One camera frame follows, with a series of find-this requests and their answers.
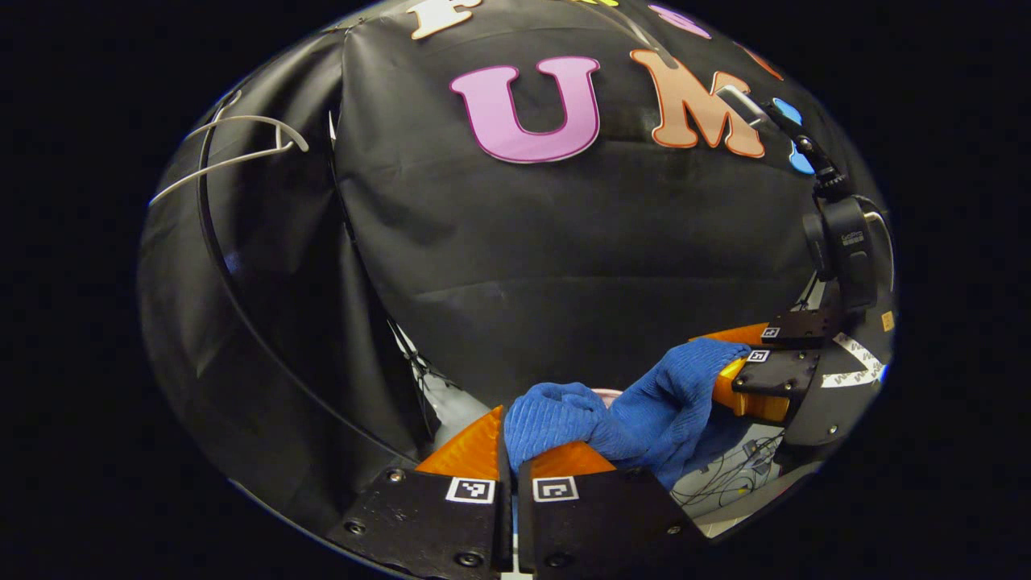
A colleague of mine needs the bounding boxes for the black backdrop cloth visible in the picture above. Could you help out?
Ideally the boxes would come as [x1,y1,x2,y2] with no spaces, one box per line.
[137,0,887,532]

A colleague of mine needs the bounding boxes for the black clothes rack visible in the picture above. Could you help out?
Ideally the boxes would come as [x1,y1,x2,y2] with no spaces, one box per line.
[196,89,420,466]

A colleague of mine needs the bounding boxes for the plain white hanger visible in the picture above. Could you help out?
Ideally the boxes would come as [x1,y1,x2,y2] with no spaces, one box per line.
[149,113,311,208]

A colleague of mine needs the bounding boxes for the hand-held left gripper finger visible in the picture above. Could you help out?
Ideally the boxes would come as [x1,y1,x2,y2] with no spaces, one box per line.
[517,441,710,578]
[326,405,514,580]

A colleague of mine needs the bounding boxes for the blue corduroy shirt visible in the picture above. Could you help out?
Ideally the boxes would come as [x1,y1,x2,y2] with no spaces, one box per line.
[503,338,754,492]

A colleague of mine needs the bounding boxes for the tangle of black cables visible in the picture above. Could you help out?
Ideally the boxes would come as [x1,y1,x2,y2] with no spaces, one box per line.
[673,431,786,508]

